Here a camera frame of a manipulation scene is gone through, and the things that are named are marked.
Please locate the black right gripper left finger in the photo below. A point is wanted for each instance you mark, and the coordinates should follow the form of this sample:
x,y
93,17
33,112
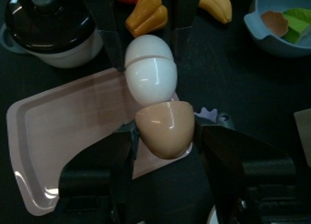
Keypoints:
x,y
95,160

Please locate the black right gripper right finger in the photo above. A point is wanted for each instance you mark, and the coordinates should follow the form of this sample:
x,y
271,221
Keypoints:
x,y
251,160

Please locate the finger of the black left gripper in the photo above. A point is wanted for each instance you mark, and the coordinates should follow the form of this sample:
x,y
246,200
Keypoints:
x,y
105,24
184,18

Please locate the white toy egg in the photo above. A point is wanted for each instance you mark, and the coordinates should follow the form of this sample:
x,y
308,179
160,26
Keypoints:
x,y
151,73

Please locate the brown broken egg shell piece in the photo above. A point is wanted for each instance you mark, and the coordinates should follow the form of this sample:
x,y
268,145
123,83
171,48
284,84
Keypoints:
x,y
275,22

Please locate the yellow toy banana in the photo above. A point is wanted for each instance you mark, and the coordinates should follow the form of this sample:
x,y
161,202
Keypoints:
x,y
216,6

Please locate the orange toy bell pepper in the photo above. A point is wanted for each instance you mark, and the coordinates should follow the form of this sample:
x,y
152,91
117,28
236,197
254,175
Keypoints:
x,y
147,16

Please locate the white toy pot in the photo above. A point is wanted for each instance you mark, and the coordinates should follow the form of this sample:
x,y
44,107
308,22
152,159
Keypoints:
x,y
68,56

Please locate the black pot lid grey knob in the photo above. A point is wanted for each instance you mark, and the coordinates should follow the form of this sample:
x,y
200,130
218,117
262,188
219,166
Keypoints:
x,y
48,24

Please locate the pink plastic tray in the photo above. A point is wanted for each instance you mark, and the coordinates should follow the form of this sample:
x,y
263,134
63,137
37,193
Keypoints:
x,y
68,121

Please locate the pale purple jagged toy piece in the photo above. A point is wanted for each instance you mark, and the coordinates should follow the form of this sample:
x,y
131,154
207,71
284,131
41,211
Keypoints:
x,y
208,114

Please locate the light blue toy bowl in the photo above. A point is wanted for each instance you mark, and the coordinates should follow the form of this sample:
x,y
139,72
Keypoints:
x,y
275,45

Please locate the green toy lettuce leaf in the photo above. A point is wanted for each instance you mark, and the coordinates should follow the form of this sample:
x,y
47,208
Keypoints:
x,y
298,21

